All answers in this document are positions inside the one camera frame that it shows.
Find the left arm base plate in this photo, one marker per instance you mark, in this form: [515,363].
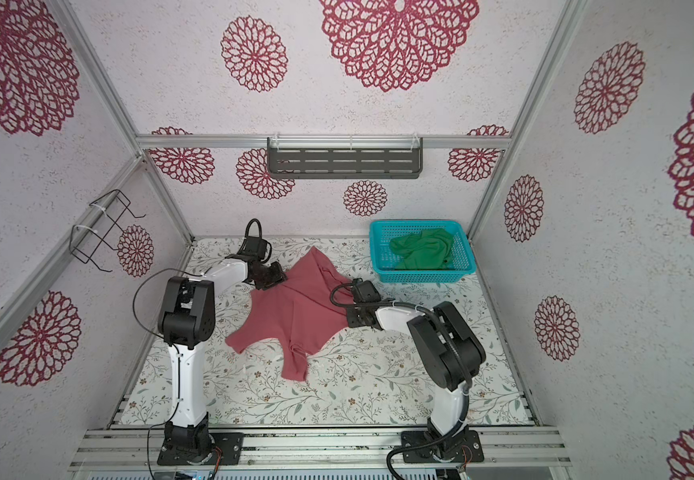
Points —
[202,449]

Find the teal plastic basket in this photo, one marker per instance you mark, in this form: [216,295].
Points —
[384,261]

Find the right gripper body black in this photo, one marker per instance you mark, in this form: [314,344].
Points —
[355,317]

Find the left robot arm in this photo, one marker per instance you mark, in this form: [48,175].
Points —
[187,321]

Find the pink tank top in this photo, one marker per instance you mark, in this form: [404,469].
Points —
[298,313]

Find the aluminium front rail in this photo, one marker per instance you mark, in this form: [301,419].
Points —
[319,447]

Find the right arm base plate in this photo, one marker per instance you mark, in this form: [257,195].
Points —
[464,447]

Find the black wire wall rack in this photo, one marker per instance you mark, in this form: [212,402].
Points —
[89,236]

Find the grey wall shelf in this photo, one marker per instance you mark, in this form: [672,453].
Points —
[351,162]

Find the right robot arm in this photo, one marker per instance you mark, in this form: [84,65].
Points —
[450,352]

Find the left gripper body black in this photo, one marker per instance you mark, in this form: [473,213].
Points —
[270,275]

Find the green tank top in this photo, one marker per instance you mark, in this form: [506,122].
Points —
[430,249]

